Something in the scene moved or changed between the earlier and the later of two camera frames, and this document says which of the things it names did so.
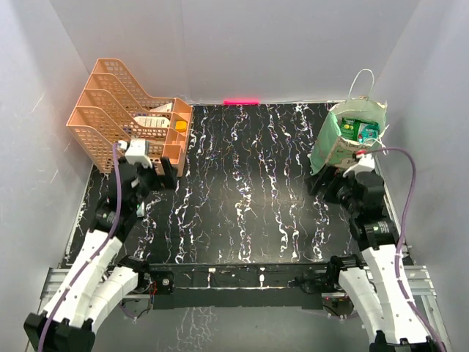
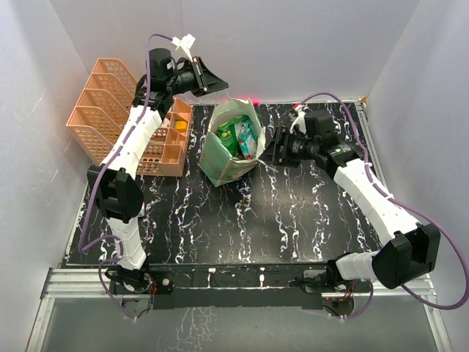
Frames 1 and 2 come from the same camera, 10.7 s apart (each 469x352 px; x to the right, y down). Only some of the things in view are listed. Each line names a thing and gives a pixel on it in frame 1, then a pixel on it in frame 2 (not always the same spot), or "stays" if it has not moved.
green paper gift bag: x=330 y=149 -> x=216 y=162
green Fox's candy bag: x=349 y=128 -> x=227 y=132
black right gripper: x=328 y=174 -> x=272 y=153
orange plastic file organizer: x=115 y=109 stays
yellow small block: x=181 y=125 stays
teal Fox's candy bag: x=367 y=131 -> x=247 y=137
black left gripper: x=169 y=172 -> x=204 y=80
